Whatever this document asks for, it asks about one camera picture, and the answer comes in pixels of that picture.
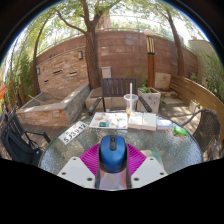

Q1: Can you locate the black slatted patio chair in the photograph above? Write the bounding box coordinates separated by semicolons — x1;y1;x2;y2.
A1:
0;113;52;167

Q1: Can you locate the blue and black computer mouse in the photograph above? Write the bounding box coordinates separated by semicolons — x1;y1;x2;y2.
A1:
98;134;129;174

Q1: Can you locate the white closed book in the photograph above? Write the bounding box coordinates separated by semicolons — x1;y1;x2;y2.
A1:
127;111;158;132

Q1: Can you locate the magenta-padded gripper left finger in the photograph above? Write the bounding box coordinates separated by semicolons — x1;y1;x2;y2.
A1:
57;142;103;190

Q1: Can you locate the curved wooden slat bench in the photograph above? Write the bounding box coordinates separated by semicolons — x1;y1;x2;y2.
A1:
169;74;224;141

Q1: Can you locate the green plastic wrapper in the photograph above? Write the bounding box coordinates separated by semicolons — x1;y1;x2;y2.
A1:
173;125;189;137

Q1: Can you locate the dark wooden slatted chair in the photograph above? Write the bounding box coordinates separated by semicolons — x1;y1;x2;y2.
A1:
88;77;153;116

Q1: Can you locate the concrete planter with plant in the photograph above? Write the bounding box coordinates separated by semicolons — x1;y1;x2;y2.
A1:
137;85;162;115

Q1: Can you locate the white license plate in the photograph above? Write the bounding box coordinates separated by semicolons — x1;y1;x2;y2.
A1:
58;120;89;146

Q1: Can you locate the clear plastic cup with straw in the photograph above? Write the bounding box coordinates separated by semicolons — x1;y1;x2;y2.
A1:
123;82;139;118

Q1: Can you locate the stone raised garden bed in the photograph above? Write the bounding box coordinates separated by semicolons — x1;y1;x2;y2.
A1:
15;82;91;127

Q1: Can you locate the large forked tree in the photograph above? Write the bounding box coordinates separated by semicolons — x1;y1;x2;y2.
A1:
54;0;111;89

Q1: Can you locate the open colourful magazine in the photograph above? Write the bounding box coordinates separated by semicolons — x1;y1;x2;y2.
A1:
88;111;129;130

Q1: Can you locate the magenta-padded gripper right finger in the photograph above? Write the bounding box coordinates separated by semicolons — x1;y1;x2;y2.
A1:
124;142;169;190

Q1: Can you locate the beige stone slab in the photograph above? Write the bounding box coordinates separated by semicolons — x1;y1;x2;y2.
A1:
154;72;172;92

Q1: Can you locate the slim leaning tree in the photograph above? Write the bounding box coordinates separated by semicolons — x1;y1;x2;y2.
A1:
159;6;186;77

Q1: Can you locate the wooden garden lamp post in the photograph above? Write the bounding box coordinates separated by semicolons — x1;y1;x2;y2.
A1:
143;28;157;88

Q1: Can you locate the black bag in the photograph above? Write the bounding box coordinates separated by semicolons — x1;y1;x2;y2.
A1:
1;129;43;164

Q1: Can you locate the thin curved tree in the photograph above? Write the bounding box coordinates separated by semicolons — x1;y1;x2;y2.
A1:
31;16;51;96

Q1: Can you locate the white electrical wall box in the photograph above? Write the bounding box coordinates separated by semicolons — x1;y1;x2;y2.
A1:
101;65;113;80

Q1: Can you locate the small pale blue book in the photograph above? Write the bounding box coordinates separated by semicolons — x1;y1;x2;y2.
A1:
155;118;174;130

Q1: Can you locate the brown wicker chair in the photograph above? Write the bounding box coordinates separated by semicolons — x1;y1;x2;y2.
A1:
181;108;222;163

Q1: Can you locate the small white flower pot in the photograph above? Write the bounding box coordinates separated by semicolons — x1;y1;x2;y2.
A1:
189;99;201;114

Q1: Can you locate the concrete tree base block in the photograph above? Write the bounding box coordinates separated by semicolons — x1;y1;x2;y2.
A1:
84;86;114;111

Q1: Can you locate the floral pink mouse pad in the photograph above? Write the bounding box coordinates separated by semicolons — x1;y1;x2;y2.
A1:
98;148;165;190

